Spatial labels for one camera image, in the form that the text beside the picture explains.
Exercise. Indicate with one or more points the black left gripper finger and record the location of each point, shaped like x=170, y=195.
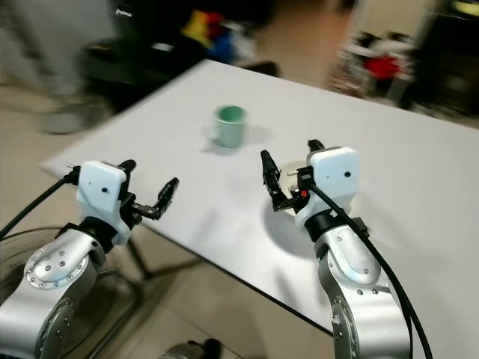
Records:
x=126, y=165
x=168, y=193

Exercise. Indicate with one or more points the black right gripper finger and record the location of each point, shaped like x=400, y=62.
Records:
x=272, y=176
x=315, y=145

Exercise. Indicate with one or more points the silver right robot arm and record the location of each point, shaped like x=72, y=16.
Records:
x=352, y=284

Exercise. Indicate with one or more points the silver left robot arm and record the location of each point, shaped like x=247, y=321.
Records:
x=45, y=292

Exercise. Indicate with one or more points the green ceramic mug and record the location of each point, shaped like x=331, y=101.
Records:
x=230, y=129

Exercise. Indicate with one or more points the grey shoe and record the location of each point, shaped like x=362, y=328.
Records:
x=69, y=120

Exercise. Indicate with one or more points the white rack with red item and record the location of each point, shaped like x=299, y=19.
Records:
x=382, y=67

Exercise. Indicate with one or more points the black chair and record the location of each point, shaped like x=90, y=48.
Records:
x=142, y=52

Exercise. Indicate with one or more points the person's grey trouser leg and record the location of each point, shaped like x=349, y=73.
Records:
x=56, y=45

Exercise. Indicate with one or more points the yellow red blue toy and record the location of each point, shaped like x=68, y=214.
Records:
x=208, y=31

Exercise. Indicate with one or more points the black cabinet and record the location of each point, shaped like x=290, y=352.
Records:
x=449, y=60

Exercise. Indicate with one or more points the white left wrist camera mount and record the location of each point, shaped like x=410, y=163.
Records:
x=102, y=196

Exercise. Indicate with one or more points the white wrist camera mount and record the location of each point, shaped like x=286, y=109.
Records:
x=102, y=196
x=337, y=178

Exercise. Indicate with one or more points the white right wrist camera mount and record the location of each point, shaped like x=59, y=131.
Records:
x=337, y=178

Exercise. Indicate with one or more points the black table leg frame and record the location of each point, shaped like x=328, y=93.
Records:
x=136, y=260

